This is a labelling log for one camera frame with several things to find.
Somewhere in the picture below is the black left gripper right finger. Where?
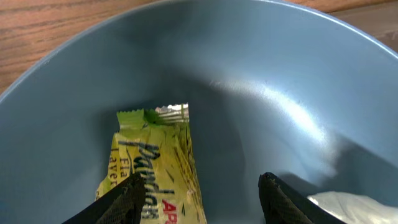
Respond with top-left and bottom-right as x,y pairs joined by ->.
258,172 -> 344,224

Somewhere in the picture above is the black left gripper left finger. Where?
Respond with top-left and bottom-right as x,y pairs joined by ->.
63,174 -> 146,224

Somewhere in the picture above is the yellow green snack wrapper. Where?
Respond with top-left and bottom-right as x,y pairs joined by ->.
96,103 -> 206,224

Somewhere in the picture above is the white tissue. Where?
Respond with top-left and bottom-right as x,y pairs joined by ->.
307,192 -> 397,224

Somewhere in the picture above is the large blue bowl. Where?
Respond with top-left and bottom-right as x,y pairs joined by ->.
1,1 -> 397,223

